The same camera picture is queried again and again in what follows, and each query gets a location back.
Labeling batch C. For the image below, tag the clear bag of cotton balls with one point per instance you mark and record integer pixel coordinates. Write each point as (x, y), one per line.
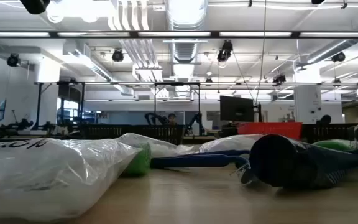
(163, 146)
(232, 143)

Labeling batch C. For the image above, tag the blue disposable razor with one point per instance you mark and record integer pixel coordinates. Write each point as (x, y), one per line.
(197, 161)
(225, 152)

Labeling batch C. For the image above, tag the printed bag of cotton balls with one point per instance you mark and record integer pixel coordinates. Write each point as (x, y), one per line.
(42, 174)

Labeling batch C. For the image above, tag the green packet single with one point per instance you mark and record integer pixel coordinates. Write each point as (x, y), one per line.
(337, 144)

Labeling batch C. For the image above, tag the black background robot arm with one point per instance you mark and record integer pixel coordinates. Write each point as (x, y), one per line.
(154, 118)
(14, 126)
(196, 120)

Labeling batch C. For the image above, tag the person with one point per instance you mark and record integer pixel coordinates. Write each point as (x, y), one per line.
(171, 119)
(325, 119)

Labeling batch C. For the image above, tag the black plastic basket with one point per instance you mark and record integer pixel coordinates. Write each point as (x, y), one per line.
(325, 132)
(163, 133)
(104, 131)

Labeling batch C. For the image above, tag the black computer monitor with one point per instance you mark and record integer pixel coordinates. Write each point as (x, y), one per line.
(236, 109)

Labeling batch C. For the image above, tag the black ceiling spotlight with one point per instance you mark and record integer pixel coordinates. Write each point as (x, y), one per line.
(279, 78)
(117, 56)
(339, 57)
(225, 51)
(12, 59)
(35, 4)

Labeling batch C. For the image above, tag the black overhead light bar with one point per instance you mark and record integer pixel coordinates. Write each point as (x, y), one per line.
(135, 34)

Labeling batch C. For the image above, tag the red plastic basket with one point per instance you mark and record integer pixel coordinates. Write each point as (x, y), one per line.
(270, 129)

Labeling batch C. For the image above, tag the blue-lit monitor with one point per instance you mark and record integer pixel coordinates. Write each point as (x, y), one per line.
(2, 110)

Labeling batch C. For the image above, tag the black background rig frame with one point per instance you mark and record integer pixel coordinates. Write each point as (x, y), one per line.
(177, 83)
(38, 105)

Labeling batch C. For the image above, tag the silver ceiling air duct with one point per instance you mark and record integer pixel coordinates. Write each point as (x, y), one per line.
(183, 18)

